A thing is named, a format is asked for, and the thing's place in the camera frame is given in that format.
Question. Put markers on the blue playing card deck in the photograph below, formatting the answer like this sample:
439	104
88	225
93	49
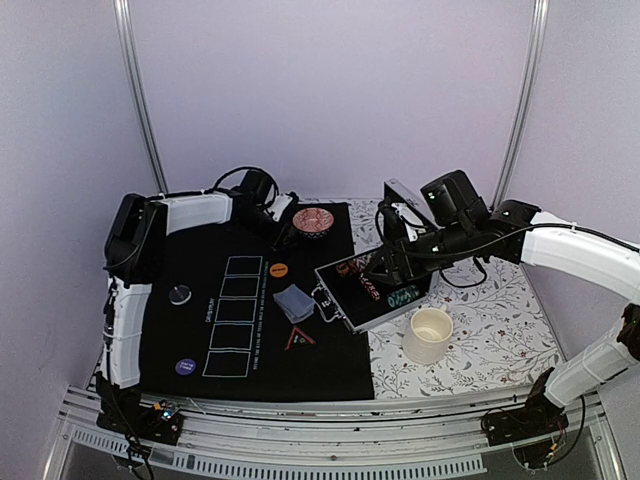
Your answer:
296	305

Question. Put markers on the white ceramic mug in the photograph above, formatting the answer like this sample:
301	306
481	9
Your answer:
427	335

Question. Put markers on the red triangular all-in marker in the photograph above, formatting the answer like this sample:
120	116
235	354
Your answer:
298	338

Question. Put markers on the aluminium front rail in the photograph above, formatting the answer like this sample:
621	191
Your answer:
417	438

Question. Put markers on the orange big blind button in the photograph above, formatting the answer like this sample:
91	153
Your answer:
278	270

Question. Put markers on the black poker table mat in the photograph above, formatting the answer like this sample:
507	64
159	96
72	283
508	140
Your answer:
234	330

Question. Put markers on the green blue poker chip stack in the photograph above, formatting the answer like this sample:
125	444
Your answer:
403	296

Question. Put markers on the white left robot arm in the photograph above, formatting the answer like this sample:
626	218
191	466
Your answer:
135	249

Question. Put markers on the right aluminium frame post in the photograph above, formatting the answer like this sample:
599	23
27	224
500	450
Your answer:
531	67

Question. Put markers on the left aluminium frame post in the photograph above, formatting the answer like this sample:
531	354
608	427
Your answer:
124	26

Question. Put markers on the clear acrylic dealer button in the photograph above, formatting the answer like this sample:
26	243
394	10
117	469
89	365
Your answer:
179	295

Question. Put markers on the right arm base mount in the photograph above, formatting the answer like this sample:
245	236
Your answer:
538	416

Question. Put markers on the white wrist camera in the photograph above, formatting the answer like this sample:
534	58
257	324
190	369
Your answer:
281	204
414	226

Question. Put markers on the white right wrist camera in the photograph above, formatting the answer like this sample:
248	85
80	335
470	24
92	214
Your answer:
414	226

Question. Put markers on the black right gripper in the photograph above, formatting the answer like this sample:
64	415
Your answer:
395	269

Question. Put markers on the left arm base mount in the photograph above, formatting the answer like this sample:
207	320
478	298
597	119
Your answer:
122	412

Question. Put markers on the aluminium frame post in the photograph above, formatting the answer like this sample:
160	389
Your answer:
531	67
124	26

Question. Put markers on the purple small blind button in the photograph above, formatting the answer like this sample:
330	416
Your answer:
185	367

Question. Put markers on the dice row in case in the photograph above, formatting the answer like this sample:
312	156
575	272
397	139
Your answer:
369	287

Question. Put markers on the red white poker chip stack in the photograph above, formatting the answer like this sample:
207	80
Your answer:
354	266

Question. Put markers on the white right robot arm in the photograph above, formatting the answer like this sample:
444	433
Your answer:
456	224

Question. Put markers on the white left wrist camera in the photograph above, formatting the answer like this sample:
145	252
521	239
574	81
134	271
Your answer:
281	204

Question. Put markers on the floral white tablecloth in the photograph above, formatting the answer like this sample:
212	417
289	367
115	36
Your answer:
499	336

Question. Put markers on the red patterned ceramic bowl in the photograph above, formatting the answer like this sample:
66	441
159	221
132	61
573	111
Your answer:
313	222

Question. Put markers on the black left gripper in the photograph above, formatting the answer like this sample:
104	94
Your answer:
283	244

